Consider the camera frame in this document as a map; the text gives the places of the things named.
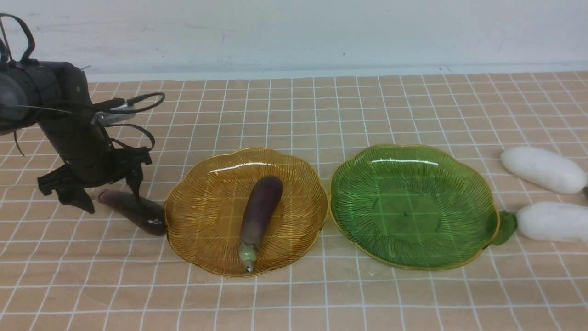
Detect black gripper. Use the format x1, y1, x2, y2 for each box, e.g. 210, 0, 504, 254
38, 62, 153, 214

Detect dark purple eggplant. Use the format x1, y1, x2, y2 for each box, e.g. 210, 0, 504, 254
96, 190, 167, 236

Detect light purple eggplant green stem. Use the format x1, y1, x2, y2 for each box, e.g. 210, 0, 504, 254
238, 175, 283, 274

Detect white radish green leaves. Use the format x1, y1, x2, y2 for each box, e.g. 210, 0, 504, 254
492, 202, 588, 245

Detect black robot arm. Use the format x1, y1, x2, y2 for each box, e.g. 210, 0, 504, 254
1, 62, 152, 214

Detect amber plastic plate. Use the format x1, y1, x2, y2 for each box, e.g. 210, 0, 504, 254
164, 147, 330, 277

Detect green plastic plate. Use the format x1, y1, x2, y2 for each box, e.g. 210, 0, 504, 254
330, 144, 501, 271

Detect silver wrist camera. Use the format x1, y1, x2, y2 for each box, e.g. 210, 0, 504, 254
93, 103, 136, 126

